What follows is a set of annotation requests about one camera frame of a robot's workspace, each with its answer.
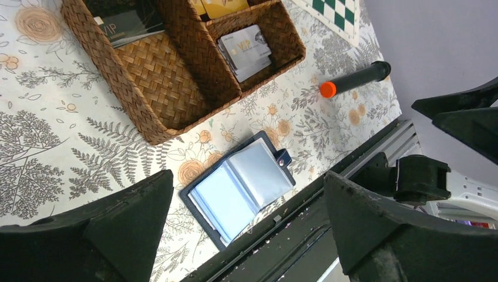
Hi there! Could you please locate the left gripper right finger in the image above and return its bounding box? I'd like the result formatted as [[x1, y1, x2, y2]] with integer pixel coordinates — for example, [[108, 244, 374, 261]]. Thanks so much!
[[324, 172, 497, 281]]

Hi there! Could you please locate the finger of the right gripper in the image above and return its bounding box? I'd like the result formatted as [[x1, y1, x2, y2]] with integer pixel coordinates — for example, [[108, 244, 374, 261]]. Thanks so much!
[[432, 107, 497, 164], [411, 78, 497, 119]]

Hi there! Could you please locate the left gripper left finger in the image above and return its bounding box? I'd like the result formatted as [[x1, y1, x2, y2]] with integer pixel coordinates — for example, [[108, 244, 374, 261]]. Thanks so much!
[[1, 170, 173, 281]]

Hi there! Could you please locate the blue leather card holder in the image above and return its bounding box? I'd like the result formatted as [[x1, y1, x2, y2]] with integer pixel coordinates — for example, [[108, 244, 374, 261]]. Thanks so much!
[[179, 130, 296, 251]]

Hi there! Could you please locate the orange gold VIP card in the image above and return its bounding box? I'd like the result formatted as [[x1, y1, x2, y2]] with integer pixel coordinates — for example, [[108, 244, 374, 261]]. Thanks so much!
[[190, 0, 249, 19]]

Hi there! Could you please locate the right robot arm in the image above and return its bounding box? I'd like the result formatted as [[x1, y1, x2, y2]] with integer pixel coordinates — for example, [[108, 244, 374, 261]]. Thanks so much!
[[351, 79, 497, 224]]

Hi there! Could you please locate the grey card stack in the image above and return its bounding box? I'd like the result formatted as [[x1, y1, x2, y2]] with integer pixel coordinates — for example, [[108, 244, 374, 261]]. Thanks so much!
[[217, 25, 272, 83]]

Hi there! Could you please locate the black marker orange cap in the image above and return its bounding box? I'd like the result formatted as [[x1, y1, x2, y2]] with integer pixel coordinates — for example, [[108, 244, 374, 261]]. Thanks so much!
[[319, 61, 392, 99]]

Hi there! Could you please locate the floral table mat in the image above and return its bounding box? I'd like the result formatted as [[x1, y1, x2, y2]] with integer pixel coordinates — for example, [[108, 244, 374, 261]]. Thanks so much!
[[1, 1, 401, 281]]

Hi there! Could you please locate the green white chessboard mat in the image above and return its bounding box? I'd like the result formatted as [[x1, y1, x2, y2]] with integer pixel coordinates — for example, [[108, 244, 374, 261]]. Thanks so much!
[[293, 0, 361, 47]]

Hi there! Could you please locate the woven wicker divided basket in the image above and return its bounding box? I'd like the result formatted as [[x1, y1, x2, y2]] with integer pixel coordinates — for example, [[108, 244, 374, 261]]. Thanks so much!
[[61, 1, 306, 145]]

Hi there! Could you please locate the aluminium frame rail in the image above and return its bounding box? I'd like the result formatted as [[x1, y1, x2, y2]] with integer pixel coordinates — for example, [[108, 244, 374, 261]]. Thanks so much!
[[339, 119, 423, 178]]

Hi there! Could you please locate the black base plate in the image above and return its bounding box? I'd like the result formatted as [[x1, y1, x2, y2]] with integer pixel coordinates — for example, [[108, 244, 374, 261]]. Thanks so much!
[[180, 116, 413, 282]]

